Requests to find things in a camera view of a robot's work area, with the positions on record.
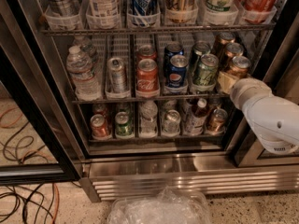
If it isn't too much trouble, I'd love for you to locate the orange soda can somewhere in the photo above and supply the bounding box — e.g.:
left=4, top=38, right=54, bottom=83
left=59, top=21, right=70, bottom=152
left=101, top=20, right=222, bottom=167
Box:
left=227, top=56, right=251, bottom=78
left=219, top=42, right=244, bottom=70
left=211, top=32, right=235, bottom=56

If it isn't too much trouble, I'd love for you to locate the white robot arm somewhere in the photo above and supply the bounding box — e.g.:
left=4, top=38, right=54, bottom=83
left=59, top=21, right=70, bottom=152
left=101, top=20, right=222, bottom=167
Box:
left=218, top=72, right=299, bottom=155

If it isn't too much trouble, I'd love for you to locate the front green soda can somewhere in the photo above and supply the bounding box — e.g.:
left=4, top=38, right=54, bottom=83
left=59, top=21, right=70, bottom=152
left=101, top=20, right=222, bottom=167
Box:
left=192, top=54, right=219, bottom=86

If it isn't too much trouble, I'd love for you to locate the green soda can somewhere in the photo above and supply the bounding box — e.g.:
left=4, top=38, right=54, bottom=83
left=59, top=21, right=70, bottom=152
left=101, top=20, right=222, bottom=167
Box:
left=192, top=54, right=219, bottom=86
left=189, top=40, right=211, bottom=73

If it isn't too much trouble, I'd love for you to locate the rear green soda can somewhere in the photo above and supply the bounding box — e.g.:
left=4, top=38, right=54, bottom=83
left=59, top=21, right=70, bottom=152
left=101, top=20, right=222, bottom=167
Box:
left=189, top=40, right=211, bottom=73

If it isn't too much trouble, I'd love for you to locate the bottom shelf orange can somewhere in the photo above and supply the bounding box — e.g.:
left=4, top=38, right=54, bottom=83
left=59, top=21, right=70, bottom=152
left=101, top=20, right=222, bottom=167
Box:
left=206, top=108, right=228, bottom=133

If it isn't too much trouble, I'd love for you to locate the bottom shelf brown bottle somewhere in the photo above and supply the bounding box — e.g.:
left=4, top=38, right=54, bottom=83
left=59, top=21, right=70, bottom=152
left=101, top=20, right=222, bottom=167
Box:
left=184, top=98, right=208, bottom=136

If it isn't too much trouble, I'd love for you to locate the shelf brown bottle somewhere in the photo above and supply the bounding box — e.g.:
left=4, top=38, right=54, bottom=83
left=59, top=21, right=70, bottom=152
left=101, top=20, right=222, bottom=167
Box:
left=165, top=0, right=195, bottom=23
left=184, top=98, right=208, bottom=136

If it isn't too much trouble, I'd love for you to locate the front blue Pepsi can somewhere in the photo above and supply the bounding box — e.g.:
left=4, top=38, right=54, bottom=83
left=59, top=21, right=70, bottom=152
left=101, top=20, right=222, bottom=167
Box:
left=166, top=54, right=188, bottom=88

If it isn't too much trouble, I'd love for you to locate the blue pepsi can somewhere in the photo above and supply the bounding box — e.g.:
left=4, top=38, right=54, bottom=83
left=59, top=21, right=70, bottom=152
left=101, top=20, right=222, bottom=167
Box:
left=164, top=41, right=184, bottom=76
left=166, top=54, right=188, bottom=88

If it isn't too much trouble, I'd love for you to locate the right glass fridge door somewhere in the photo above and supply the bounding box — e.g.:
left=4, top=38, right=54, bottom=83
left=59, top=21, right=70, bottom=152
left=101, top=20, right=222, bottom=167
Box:
left=235, top=15, right=299, bottom=167

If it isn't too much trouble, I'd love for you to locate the glass fridge door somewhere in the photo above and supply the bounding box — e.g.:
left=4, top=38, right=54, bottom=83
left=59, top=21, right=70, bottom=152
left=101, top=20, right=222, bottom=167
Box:
left=235, top=15, right=299, bottom=167
left=0, top=0, right=84, bottom=185

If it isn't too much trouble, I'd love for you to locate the rear blue Pepsi can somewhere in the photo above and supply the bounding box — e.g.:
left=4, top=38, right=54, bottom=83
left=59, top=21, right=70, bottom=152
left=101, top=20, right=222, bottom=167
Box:
left=164, top=41, right=184, bottom=76

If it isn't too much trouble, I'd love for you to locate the bottom shelf silver can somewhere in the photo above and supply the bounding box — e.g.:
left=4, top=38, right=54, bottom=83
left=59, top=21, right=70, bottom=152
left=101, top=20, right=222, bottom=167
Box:
left=162, top=109, right=180, bottom=136

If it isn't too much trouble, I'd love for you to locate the front red Coca-Cola can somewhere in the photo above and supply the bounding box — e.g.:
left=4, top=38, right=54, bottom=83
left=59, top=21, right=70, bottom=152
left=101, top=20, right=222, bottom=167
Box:
left=137, top=59, right=158, bottom=92

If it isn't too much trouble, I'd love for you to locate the red coca-cola can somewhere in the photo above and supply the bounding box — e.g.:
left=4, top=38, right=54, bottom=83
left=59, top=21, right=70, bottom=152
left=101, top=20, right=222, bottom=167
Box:
left=137, top=44, right=157, bottom=61
left=137, top=59, right=158, bottom=92

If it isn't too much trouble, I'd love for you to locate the rear red Coca-Cola can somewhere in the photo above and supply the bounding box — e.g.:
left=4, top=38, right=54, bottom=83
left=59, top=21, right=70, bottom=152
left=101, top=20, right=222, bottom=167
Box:
left=137, top=44, right=157, bottom=61

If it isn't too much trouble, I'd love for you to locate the top shelf red Coca-Cola bottle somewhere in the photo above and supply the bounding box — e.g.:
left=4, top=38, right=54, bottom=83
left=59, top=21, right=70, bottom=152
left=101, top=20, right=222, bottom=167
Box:
left=238, top=0, right=277, bottom=24

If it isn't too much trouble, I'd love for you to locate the bottom shelf water bottle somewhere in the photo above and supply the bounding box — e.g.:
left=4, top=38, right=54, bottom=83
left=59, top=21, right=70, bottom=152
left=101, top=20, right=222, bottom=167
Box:
left=139, top=101, right=158, bottom=138

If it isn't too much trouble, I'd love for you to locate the top shelf brown bottle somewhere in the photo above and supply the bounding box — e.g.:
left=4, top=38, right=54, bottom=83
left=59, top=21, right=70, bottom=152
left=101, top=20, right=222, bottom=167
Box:
left=165, top=0, right=195, bottom=23

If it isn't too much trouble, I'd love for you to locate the silver soda can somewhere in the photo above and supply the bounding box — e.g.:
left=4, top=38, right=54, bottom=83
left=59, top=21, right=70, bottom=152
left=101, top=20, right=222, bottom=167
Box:
left=107, top=57, right=127, bottom=93

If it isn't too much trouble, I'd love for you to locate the bottom shelf green can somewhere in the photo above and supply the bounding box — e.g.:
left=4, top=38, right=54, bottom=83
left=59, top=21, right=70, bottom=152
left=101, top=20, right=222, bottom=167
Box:
left=115, top=111, right=133, bottom=137

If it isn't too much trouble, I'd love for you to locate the top shelf blue can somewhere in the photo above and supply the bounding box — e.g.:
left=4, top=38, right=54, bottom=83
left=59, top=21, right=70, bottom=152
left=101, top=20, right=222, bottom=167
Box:
left=132, top=0, right=157, bottom=27

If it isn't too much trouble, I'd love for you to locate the bottom shelf red can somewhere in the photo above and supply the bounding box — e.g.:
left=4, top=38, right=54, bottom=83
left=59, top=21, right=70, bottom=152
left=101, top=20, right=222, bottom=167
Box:
left=90, top=114, right=110, bottom=138

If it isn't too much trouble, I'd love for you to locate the top shelf white labelled bottle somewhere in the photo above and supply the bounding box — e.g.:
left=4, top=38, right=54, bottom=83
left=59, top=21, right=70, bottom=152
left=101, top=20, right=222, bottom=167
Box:
left=89, top=0, right=120, bottom=29

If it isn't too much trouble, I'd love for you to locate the stainless steel fridge base grille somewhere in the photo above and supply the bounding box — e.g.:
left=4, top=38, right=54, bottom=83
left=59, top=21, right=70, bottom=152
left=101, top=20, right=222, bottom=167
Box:
left=79, top=153, right=299, bottom=203

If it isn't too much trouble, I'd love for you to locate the left glass fridge door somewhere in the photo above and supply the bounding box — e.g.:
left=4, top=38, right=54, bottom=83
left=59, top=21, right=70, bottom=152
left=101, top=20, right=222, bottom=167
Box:
left=0, top=0, right=84, bottom=185

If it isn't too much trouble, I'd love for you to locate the clear plastic bag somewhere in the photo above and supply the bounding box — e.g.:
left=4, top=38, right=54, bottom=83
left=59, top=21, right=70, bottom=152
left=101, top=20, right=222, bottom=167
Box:
left=107, top=187, right=212, bottom=224

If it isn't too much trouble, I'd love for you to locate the rear clear water bottle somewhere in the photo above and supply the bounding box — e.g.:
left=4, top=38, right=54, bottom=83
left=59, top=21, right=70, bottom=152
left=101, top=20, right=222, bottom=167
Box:
left=73, top=35, right=98, bottom=64

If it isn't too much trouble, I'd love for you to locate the clear water bottle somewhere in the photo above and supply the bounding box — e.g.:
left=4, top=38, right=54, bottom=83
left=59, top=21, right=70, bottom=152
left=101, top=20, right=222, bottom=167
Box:
left=66, top=46, right=101, bottom=101
left=73, top=35, right=98, bottom=64

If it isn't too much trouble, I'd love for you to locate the front clear water bottle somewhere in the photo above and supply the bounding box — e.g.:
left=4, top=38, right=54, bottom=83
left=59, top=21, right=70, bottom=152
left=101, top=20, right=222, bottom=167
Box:
left=66, top=46, right=101, bottom=101

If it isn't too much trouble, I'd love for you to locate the orange extension cable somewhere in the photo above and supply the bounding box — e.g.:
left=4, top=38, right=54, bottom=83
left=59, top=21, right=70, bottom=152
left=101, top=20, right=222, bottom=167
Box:
left=0, top=105, right=60, bottom=224

